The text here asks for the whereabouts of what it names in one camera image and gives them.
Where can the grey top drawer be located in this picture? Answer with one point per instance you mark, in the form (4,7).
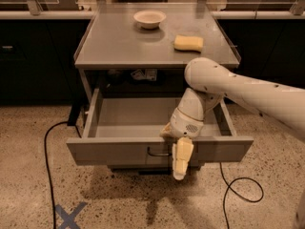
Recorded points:
(125,132)

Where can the blue tape cross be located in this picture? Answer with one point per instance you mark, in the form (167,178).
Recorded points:
(69,218)

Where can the grey drawer cabinet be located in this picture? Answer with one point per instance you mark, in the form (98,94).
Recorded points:
(116,45)

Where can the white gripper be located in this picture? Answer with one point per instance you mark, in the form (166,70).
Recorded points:
(183,125)

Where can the white ceramic bowl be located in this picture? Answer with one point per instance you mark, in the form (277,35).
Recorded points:
(149,19)

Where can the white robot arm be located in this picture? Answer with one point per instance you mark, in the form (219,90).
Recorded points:
(209,83)

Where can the yellow sponge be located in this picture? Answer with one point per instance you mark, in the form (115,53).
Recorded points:
(188,43)

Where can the dark lab counter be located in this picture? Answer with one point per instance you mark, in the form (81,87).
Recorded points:
(36,56)

